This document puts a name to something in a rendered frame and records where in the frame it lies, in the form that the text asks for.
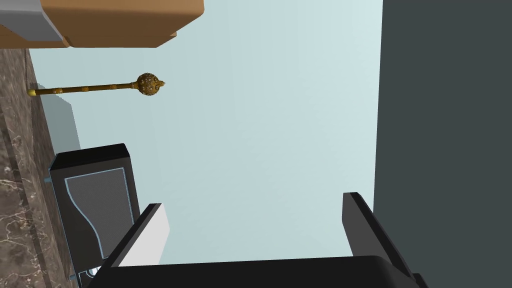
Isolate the golden ornate sceptre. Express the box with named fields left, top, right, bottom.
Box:
left=27, top=72, right=166, bottom=97

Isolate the black microwave oven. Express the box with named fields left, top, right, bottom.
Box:
left=43, top=143, right=142, bottom=288

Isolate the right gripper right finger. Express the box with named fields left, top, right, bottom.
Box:
left=341, top=191, right=416, bottom=281

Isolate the brown wooden cupboard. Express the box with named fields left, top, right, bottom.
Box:
left=0, top=0, right=205, bottom=50

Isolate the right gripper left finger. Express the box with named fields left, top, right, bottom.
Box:
left=103, top=202, right=171, bottom=269

